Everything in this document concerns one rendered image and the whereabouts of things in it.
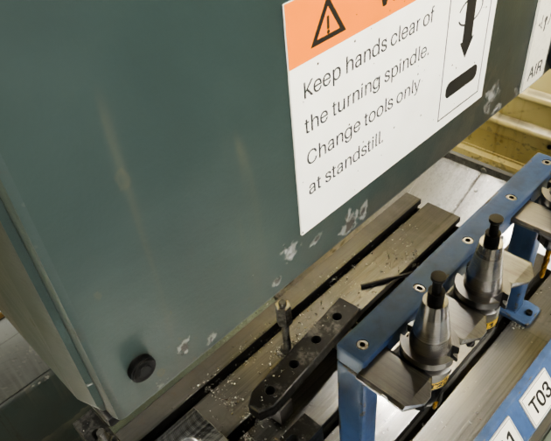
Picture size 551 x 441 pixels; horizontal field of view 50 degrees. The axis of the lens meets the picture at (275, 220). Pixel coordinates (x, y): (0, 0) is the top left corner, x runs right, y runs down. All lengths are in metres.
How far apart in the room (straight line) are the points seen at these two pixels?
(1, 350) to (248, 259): 0.86
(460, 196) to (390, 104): 1.24
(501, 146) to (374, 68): 1.25
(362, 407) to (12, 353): 0.62
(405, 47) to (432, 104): 0.05
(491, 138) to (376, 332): 0.91
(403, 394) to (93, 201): 0.50
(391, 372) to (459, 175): 0.96
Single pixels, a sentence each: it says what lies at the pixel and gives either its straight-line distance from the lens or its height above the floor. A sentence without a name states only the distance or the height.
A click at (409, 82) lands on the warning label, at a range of 0.29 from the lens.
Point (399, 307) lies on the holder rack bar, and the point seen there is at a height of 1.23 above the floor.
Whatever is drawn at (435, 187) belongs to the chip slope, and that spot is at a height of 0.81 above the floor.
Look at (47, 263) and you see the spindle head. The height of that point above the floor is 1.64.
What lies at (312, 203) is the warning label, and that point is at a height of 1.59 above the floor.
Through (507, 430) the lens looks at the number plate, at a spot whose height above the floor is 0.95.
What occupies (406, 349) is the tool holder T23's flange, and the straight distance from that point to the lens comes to 0.66.
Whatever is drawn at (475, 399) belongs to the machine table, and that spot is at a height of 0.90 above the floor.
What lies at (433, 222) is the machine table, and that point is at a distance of 1.31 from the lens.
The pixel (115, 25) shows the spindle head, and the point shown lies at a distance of 0.17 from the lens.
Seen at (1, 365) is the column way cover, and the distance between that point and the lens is 1.10.
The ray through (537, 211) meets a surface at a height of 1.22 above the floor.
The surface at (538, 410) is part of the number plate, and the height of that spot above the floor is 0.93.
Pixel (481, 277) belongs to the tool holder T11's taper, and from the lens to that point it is 0.70.
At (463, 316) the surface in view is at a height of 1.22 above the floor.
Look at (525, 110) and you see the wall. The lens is 1.43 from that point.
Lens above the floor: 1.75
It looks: 41 degrees down
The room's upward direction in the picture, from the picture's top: 7 degrees counter-clockwise
